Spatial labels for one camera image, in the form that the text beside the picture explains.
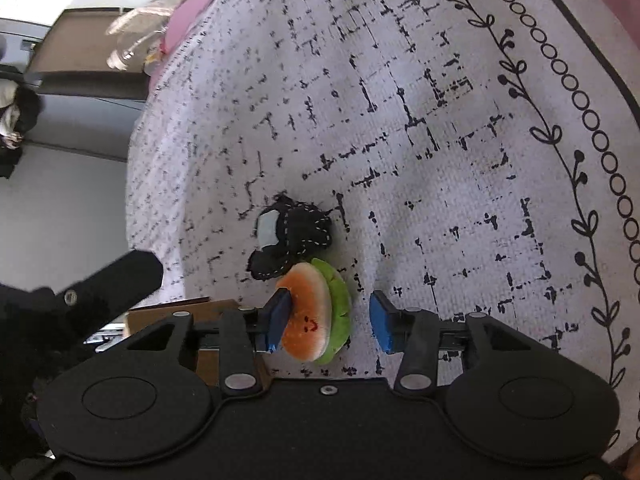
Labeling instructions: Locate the black stitched fabric pouch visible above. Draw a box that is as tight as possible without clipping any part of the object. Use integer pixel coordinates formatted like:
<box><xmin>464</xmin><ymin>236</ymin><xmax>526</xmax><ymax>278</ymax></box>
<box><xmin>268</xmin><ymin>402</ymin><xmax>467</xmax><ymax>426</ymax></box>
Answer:
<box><xmin>246</xmin><ymin>193</ymin><xmax>332</xmax><ymax>281</ymax></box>

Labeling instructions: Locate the brown cardboard box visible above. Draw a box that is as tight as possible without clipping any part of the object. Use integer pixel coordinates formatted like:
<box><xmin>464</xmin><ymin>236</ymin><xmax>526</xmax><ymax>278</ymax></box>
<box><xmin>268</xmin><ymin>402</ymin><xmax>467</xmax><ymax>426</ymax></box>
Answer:
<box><xmin>125</xmin><ymin>297</ymin><xmax>259</xmax><ymax>387</ymax></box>

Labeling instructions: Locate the pile of clothes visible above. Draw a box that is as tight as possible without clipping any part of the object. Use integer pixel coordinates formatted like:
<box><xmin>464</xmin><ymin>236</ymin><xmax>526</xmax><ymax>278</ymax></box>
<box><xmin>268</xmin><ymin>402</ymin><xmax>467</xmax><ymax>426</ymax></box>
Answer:
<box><xmin>0</xmin><ymin>64</ymin><xmax>43</xmax><ymax>179</ymax></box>

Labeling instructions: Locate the orange green burger plush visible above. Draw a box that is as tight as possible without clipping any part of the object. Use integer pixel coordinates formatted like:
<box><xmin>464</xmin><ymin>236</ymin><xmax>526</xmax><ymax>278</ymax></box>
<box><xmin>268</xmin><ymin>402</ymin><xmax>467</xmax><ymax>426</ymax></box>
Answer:
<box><xmin>277</xmin><ymin>258</ymin><xmax>352</xmax><ymax>365</ymax></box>

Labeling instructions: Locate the clear plastic bottle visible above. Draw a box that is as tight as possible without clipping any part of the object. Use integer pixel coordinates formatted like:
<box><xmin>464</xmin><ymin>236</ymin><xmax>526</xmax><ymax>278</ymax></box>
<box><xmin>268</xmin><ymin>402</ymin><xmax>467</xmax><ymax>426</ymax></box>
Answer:
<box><xmin>106</xmin><ymin>28</ymin><xmax>165</xmax><ymax>72</ymax></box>

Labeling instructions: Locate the pink blanket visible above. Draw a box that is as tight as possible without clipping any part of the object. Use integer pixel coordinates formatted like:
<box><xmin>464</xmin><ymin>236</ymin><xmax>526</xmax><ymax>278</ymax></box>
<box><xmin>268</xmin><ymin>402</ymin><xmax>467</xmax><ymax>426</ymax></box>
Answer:
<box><xmin>150</xmin><ymin>0</ymin><xmax>214</xmax><ymax>89</ymax></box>

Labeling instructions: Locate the white black patterned bedspread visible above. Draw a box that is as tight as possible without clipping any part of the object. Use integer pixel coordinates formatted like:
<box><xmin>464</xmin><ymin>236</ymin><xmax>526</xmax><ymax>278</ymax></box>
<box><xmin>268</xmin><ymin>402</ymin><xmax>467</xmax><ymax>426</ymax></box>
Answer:
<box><xmin>126</xmin><ymin>0</ymin><xmax>639</xmax><ymax>457</ymax></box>

